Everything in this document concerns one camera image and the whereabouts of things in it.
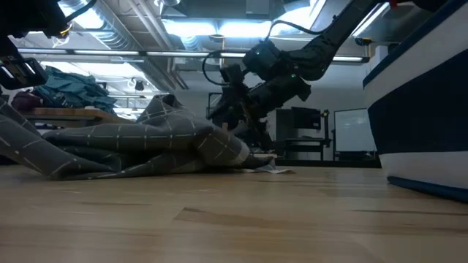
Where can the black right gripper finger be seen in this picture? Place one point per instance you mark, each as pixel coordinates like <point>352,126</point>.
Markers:
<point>234,109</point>

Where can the grey checked towel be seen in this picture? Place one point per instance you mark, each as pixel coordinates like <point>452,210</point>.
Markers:
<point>146,142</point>

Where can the blue white striped fabric basket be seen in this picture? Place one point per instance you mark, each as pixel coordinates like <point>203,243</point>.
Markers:
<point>420,109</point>

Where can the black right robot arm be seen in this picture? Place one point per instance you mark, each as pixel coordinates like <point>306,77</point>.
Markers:
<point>318,55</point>

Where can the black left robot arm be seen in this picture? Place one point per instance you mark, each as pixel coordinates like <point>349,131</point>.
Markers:
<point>25,18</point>

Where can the dark red bag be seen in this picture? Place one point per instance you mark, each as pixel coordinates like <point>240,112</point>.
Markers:
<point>25,101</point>

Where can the black monitor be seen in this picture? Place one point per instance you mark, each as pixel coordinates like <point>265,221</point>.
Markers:
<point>307,117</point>

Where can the teal clothes pile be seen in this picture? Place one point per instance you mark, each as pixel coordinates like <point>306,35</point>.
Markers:
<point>80,91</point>

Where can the wooden workbench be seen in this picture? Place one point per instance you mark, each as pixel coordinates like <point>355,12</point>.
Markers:
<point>73,114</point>

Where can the whiteboard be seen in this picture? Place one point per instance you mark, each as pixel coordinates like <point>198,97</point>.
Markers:
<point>354,129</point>

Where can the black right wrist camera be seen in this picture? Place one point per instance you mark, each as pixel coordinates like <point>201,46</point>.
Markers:
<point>232,75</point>

